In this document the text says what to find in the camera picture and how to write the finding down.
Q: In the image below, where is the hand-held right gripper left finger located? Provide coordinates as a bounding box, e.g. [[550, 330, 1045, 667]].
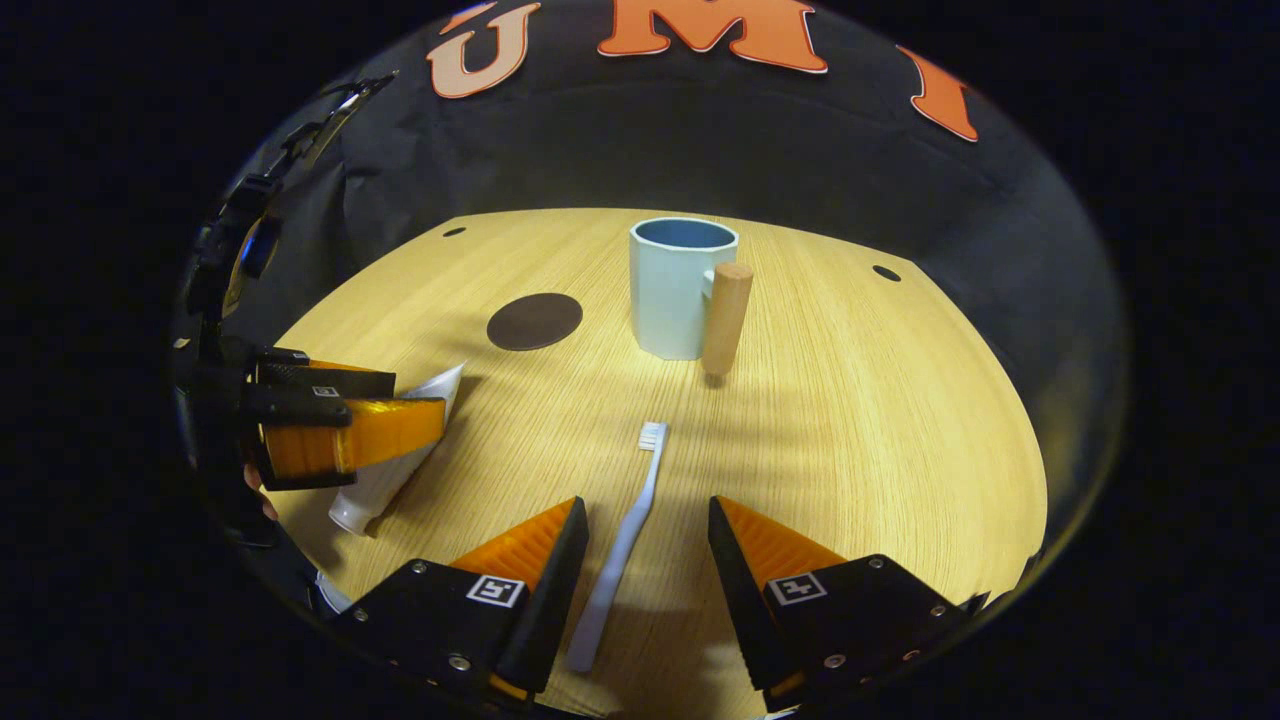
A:
[[330, 497, 591, 706]]

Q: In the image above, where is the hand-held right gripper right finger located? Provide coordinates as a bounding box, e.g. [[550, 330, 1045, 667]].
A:
[[708, 495, 991, 713]]

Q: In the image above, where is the white toothpaste tube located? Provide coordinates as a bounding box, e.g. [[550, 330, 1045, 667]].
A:
[[328, 362, 467, 537]]

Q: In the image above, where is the white toothbrush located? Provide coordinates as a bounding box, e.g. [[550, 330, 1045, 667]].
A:
[[567, 421, 669, 674]]

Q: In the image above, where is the dark round coaster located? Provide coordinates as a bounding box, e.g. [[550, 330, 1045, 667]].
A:
[[487, 292, 584, 352]]

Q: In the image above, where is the light blue cup wooden handle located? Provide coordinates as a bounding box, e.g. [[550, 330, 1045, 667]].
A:
[[629, 217, 754, 378]]

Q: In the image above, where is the black backdrop cloth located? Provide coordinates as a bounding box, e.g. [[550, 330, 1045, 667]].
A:
[[200, 0, 1131, 561]]

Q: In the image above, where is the black cable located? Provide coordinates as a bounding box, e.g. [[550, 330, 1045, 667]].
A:
[[285, 72, 399, 166]]

